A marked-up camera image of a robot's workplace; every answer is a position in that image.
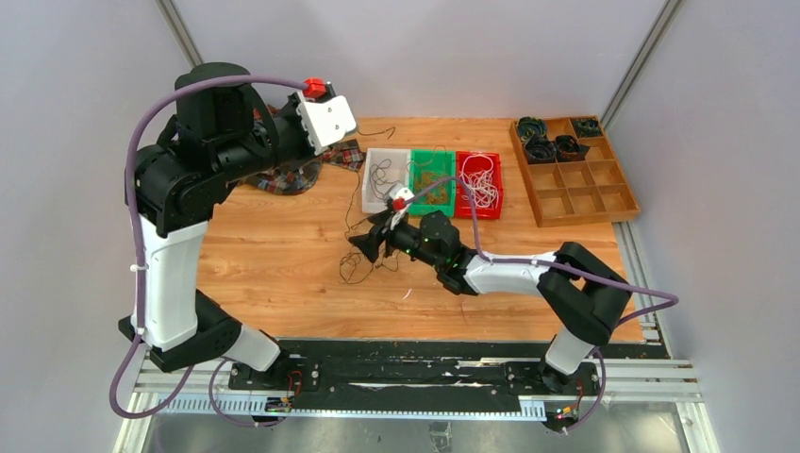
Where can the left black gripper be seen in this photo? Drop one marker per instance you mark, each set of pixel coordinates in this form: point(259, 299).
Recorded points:
point(290, 109)

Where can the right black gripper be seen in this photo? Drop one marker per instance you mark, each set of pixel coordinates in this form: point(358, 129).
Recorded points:
point(370, 243)

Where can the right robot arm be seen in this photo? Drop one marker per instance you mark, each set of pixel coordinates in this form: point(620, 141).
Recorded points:
point(587, 296)

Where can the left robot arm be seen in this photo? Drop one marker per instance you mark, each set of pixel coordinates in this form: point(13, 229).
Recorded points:
point(221, 133)

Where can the plaid cloth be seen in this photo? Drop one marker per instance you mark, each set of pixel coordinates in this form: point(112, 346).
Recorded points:
point(294, 180)

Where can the white plastic bin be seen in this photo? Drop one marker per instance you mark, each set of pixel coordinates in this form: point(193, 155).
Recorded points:
point(383, 167)

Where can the green plastic bin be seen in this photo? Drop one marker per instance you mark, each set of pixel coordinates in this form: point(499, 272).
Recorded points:
point(427, 167)

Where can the black coiled roll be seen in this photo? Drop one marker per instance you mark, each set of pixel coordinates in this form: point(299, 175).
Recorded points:
point(529, 128)
point(569, 149)
point(587, 127)
point(540, 151)

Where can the wooden compartment tray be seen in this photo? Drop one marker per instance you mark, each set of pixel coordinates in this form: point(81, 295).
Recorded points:
point(560, 194)

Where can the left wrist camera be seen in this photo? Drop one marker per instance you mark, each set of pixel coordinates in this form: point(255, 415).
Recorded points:
point(326, 123)

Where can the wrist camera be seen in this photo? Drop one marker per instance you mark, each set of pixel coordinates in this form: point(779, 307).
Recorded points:
point(397, 198)
point(326, 123)

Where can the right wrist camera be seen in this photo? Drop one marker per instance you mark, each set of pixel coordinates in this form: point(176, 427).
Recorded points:
point(397, 198)

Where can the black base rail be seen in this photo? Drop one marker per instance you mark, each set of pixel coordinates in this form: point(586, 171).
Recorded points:
point(443, 381)

